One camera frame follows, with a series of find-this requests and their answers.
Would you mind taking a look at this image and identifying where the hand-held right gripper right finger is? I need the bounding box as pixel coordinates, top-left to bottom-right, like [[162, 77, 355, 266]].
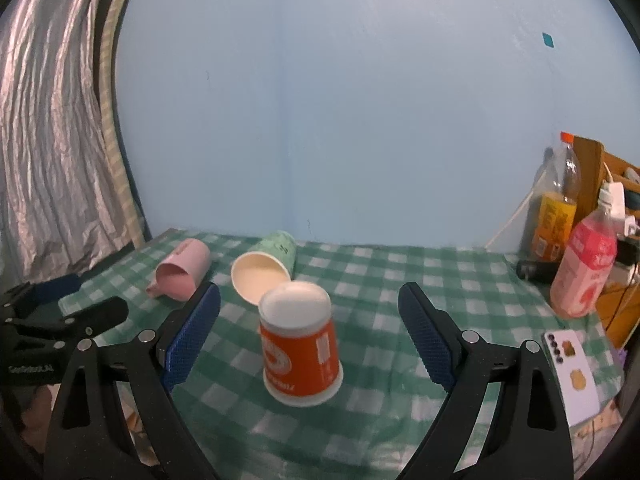
[[398, 281, 575, 480]]

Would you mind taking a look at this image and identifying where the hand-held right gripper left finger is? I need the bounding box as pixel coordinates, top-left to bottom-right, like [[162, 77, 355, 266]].
[[45, 281, 222, 480]]

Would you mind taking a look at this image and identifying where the orange paper cup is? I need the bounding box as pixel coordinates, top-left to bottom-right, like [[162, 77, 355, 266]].
[[258, 281, 345, 407]]

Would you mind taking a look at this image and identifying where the orange soda bottle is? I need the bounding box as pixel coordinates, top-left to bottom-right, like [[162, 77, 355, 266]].
[[530, 131, 582, 264]]

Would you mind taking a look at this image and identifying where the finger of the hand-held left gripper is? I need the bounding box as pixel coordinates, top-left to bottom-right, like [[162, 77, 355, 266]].
[[0, 273, 85, 322], [10, 296, 130, 350]]

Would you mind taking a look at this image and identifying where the silver curtain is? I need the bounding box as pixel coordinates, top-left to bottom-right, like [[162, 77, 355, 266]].
[[0, 0, 151, 288]]

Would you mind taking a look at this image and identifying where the green paper cup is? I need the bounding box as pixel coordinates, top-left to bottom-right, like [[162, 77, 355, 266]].
[[230, 230, 297, 306]]

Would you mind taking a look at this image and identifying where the pink plastic cup with handle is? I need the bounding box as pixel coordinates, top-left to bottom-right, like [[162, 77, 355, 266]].
[[146, 239, 212, 303]]

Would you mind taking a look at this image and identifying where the pink drink bottle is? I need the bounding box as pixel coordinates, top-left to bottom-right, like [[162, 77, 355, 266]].
[[550, 191, 619, 319]]

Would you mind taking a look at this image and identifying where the black cylindrical object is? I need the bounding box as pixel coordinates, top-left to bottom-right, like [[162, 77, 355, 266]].
[[516, 259, 559, 282]]

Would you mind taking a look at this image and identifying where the green white checkered tablecloth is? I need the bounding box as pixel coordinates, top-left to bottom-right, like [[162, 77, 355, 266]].
[[59, 228, 626, 480]]

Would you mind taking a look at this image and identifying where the white charger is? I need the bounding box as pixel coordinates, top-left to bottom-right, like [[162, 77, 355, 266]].
[[600, 182, 627, 222]]

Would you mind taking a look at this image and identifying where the white cable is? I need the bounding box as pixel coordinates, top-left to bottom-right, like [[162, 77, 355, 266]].
[[484, 191, 547, 251]]

